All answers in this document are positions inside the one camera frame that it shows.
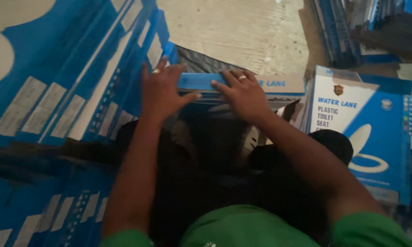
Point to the dark trousers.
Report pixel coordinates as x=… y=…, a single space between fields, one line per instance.
x=213 y=181

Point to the person's left hand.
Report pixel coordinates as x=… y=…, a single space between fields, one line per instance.
x=159 y=92

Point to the green shirt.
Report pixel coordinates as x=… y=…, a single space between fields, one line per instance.
x=247 y=226

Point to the stack of blue cartons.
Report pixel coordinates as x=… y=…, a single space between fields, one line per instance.
x=340 y=31

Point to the row of blue printed cartons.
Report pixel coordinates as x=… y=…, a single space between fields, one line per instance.
x=37 y=209
x=65 y=68

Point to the black ribbed mat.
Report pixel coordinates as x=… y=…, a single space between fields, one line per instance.
x=201 y=61

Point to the carton with seat picture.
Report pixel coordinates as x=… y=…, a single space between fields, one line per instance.
x=364 y=113

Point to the person's right hand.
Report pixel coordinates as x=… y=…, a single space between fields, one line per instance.
x=245 y=97

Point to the white perforated shoe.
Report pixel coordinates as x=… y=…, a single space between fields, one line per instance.
x=250 y=140

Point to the blue white carton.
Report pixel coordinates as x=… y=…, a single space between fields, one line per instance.
x=199 y=81

